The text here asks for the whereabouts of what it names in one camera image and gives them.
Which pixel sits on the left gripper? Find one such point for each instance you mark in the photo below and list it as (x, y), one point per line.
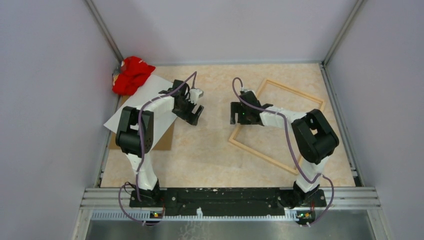
(189, 116)

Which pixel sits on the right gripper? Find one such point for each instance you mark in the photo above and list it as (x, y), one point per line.
(236, 107)

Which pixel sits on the wooden picture frame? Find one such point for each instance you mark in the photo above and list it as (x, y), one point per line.
(270, 143)

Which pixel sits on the brown backing board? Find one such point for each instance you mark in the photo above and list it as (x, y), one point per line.
(164, 142)

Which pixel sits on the printed photo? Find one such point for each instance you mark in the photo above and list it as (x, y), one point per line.
(144, 94)

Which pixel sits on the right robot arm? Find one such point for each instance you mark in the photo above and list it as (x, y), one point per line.
(315, 139)

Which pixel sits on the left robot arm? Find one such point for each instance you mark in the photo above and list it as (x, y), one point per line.
(135, 133)

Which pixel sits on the red cloth doll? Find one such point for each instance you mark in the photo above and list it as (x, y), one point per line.
(131, 74)

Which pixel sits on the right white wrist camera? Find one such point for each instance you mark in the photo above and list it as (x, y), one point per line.
(246, 90)

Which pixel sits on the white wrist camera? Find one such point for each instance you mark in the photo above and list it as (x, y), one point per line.
(194, 95)
(246, 90)

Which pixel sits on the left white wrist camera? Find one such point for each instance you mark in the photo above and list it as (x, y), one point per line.
(194, 95)

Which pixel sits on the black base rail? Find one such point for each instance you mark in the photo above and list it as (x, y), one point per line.
(226, 201)

